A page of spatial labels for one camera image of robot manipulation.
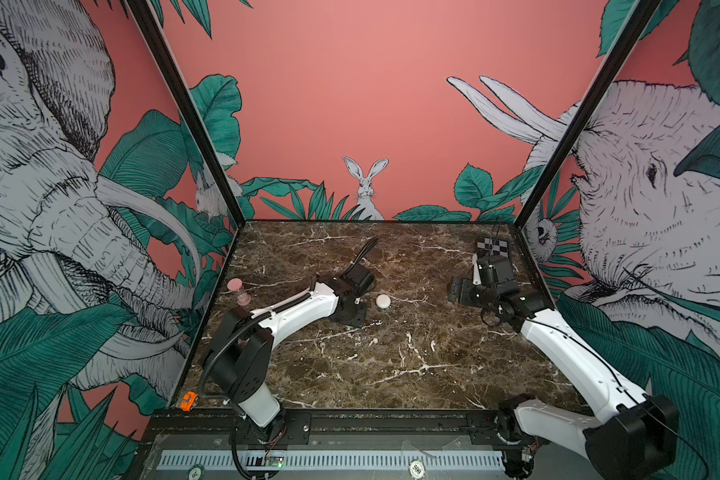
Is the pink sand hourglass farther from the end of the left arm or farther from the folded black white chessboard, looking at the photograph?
the folded black white chessboard

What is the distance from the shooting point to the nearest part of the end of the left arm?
63 cm

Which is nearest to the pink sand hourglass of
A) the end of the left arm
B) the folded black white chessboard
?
the end of the left arm

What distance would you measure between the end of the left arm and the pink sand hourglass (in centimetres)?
38

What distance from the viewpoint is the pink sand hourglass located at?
0.92 metres
